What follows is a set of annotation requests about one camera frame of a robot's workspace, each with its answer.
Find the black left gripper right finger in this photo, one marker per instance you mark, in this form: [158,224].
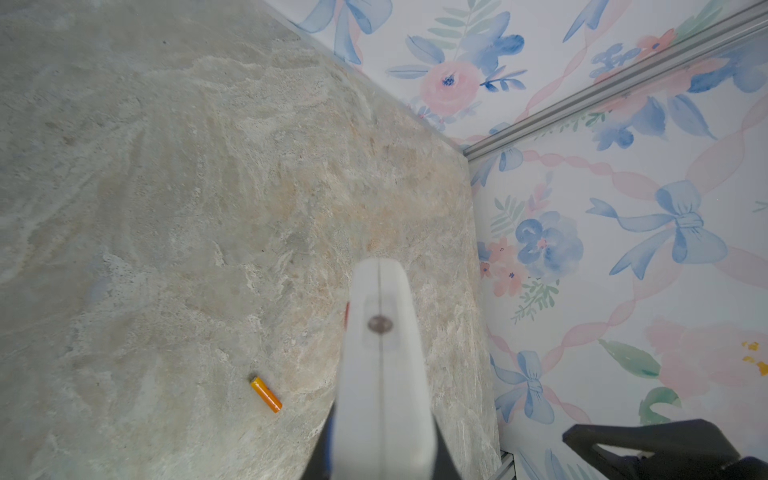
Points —
[444,466]

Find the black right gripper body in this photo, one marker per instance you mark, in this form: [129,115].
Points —
[680,466]

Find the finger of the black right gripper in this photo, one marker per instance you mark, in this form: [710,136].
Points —
[603,446]

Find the orange AA battery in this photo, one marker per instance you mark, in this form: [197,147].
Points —
[266,395]

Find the white remote control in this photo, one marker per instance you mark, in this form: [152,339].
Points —
[383,426]

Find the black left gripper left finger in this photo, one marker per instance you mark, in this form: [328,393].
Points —
[319,463]

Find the aluminium corner post right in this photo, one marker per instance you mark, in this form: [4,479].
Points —
[732,31]

